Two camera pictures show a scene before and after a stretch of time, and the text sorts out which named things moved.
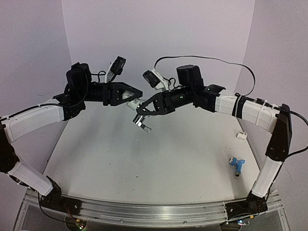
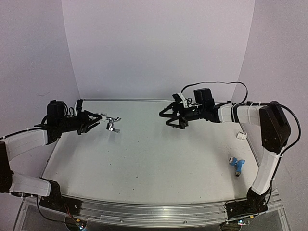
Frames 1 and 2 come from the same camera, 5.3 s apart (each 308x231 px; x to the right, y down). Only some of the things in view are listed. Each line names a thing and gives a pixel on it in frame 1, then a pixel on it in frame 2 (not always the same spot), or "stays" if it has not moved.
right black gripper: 162,103 to 173,106
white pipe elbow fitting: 133,104 to 103,116
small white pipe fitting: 241,135 stays
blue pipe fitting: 233,160 stays
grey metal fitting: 139,120 to 109,125
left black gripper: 111,92 to 83,121
